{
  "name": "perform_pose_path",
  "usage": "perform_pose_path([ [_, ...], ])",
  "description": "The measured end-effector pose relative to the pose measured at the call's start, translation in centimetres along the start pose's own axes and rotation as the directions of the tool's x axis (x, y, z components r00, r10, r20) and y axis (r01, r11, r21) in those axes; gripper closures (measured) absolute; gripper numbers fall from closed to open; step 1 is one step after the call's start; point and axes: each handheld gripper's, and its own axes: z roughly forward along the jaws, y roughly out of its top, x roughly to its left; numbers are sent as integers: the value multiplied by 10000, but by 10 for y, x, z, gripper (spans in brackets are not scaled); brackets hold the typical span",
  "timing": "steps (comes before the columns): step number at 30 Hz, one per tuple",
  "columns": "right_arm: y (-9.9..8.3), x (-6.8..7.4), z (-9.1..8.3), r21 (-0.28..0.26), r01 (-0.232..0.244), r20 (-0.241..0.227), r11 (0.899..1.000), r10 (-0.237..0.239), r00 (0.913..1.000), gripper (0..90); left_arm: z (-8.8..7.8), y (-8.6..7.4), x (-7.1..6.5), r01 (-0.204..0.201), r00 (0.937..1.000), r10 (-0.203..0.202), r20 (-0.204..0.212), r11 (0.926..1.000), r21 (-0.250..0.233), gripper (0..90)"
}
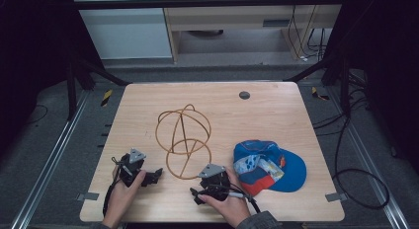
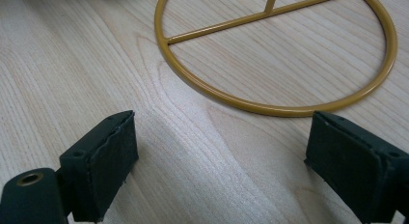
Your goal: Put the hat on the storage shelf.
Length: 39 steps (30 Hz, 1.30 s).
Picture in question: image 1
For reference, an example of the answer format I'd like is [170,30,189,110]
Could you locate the brown wire hat stand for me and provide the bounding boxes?
[154,103,212,181]

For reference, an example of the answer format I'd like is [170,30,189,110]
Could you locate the light wooden desk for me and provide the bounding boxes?
[159,0,347,63]

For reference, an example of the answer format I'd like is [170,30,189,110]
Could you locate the silver floor rail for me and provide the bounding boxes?
[329,87,413,229]
[9,90,91,229]

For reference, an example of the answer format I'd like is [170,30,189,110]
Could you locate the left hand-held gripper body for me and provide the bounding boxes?
[117,147,148,188]

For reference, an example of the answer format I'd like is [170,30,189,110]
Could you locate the person's left hand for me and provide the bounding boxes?
[102,167,147,229]

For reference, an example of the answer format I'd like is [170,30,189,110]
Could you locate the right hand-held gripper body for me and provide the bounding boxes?
[197,163,232,202]

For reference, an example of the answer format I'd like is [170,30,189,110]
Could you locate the black looped floor cable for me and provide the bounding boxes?
[331,114,391,211]

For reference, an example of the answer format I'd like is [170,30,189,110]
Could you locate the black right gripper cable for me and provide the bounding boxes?
[219,184,262,214]

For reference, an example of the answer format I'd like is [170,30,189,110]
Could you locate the grey table edge bracket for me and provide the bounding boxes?
[76,191,100,202]
[324,191,349,203]

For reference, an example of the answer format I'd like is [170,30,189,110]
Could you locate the person's right hand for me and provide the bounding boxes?
[197,167,252,229]

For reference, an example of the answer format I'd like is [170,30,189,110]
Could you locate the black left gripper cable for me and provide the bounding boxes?
[102,156,124,218]

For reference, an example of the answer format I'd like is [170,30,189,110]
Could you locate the yellow black striped tape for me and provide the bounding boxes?
[310,86,330,102]
[100,88,114,108]

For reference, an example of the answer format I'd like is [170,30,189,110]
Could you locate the black metal frame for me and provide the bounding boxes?
[64,0,352,122]

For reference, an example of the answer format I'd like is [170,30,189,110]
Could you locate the black hanging desk cables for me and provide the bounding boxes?
[287,3,328,62]

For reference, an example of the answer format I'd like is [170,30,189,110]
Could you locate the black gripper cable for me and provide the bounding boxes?
[102,156,124,218]
[219,184,262,214]

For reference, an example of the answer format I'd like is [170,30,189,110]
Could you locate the white cabinet panel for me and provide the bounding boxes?
[69,0,174,61]

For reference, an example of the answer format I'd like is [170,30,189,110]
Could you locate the blue patterned cap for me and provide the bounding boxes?
[232,139,308,197]

